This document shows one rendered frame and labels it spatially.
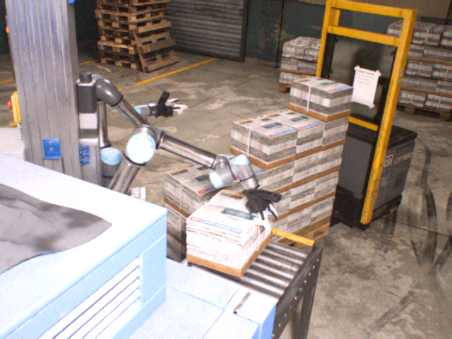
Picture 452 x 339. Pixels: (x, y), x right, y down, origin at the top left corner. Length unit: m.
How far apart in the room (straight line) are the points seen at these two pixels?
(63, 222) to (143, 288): 0.18
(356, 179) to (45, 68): 2.89
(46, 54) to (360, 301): 2.54
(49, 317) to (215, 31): 10.05
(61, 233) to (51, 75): 1.62
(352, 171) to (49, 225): 3.73
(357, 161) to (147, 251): 3.57
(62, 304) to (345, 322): 2.76
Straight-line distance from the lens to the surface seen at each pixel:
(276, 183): 3.27
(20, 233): 0.73
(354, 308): 3.42
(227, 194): 2.35
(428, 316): 3.56
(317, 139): 3.46
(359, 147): 4.20
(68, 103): 2.34
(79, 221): 0.76
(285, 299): 2.11
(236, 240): 2.04
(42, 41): 2.27
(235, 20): 10.30
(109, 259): 0.70
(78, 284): 0.67
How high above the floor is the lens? 2.15
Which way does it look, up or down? 25 degrees down
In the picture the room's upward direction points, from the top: 4 degrees clockwise
